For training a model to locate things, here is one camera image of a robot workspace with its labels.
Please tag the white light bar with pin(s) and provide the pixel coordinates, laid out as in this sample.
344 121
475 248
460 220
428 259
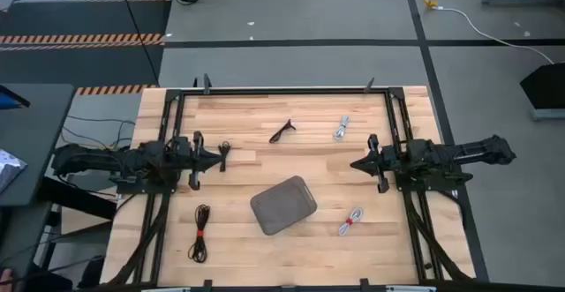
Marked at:
410 289

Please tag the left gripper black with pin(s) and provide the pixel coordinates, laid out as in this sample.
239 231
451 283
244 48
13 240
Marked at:
195 162

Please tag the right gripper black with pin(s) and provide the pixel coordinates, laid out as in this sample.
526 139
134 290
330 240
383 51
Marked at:
384 162

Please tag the person's hand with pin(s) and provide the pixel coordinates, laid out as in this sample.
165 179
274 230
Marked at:
5 276

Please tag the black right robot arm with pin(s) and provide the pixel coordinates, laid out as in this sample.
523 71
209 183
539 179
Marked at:
463 151

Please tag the grey translucent plastic bin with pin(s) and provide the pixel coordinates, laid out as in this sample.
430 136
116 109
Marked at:
282 206

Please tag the black desk beam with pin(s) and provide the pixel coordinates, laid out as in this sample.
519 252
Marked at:
79 199

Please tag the black box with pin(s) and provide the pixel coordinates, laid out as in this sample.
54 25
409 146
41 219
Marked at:
547 87

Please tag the black clamp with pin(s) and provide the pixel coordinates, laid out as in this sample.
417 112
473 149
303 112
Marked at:
369 85
206 84

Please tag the yellow plug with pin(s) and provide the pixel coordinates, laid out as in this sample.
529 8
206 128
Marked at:
430 4

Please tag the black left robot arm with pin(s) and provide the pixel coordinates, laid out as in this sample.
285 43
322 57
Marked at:
110 159

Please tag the grey desk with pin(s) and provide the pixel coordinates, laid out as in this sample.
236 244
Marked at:
39 142

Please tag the grey patterned pad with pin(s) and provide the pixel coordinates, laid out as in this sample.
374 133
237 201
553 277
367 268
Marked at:
11 170

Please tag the tablet with blue screen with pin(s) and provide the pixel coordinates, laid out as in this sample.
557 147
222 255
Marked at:
9 100

